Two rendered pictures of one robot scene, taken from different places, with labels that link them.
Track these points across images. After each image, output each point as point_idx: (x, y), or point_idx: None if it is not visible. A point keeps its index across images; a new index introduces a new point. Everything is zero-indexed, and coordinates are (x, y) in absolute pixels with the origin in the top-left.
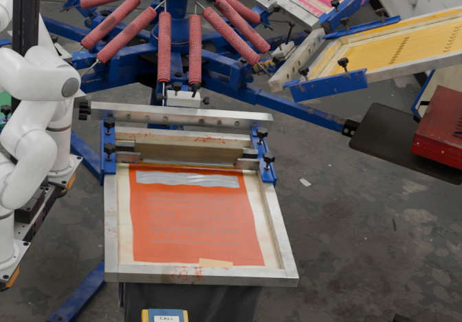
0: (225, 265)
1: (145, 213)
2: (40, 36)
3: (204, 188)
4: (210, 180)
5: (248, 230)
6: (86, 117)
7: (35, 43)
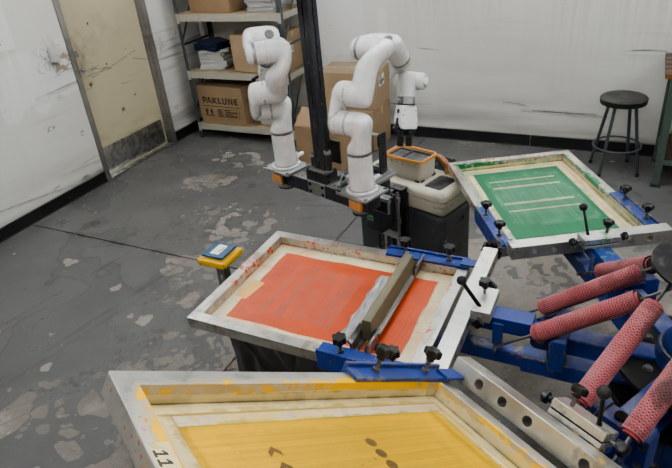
0: (245, 293)
1: (336, 270)
2: (354, 72)
3: (349, 312)
4: (359, 319)
5: (274, 321)
6: None
7: (307, 50)
